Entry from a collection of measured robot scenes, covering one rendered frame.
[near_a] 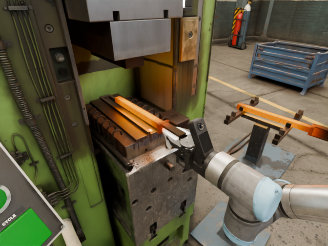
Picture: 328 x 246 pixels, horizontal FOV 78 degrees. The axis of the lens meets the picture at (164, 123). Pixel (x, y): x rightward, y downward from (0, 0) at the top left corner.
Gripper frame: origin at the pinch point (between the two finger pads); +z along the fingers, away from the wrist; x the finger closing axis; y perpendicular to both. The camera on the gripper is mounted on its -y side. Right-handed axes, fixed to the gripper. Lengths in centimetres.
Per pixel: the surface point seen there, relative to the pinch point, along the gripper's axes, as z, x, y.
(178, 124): 7.2, 12.7, 6.9
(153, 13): 7.8, 0.7, -33.4
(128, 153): 7.3, -11.4, 9.7
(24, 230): -8.0, -43.7, 2.6
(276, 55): 121, 375, 48
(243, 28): 358, 647, 36
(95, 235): 21, -27, 63
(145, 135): 7.3, -4.1, 5.6
